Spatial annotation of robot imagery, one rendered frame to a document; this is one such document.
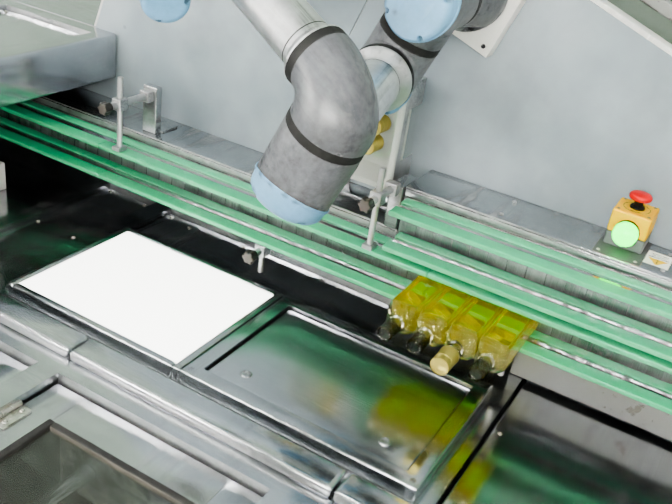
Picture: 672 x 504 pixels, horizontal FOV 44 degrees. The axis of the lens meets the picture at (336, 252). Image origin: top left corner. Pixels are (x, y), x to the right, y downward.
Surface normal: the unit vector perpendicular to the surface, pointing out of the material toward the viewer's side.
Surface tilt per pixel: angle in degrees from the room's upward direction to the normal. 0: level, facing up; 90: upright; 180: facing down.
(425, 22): 6
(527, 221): 90
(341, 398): 90
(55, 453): 90
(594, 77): 0
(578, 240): 90
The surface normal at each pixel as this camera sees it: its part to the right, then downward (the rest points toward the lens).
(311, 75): -0.50, -0.03
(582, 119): -0.50, 0.35
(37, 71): 0.86, 0.34
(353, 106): 0.45, 0.08
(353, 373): 0.14, -0.87
